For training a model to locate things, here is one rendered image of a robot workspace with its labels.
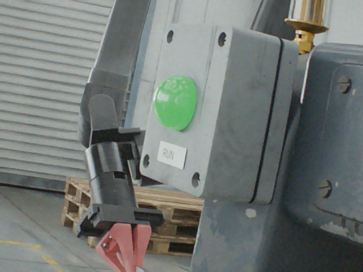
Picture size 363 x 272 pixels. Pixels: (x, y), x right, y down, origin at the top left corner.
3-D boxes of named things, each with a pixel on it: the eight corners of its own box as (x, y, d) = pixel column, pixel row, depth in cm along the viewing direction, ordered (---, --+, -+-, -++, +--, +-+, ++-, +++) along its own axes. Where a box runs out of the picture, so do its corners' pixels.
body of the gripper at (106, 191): (168, 222, 97) (155, 174, 102) (94, 215, 92) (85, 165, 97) (146, 247, 102) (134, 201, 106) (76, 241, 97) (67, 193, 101)
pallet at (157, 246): (59, 224, 667) (62, 208, 666) (180, 236, 722) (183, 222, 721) (91, 247, 595) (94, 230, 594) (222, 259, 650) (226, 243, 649)
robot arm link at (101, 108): (82, 129, 111) (86, 95, 103) (161, 122, 113) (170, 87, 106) (95, 204, 105) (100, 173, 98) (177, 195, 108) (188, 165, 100)
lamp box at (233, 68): (137, 173, 46) (166, 22, 45) (203, 181, 48) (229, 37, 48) (200, 199, 39) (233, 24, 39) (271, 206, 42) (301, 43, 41)
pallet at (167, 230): (62, 208, 665) (64, 192, 665) (182, 221, 724) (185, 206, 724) (98, 232, 592) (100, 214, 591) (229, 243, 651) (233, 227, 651)
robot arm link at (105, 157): (81, 162, 106) (83, 136, 102) (130, 157, 108) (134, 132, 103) (89, 204, 102) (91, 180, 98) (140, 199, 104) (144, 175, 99)
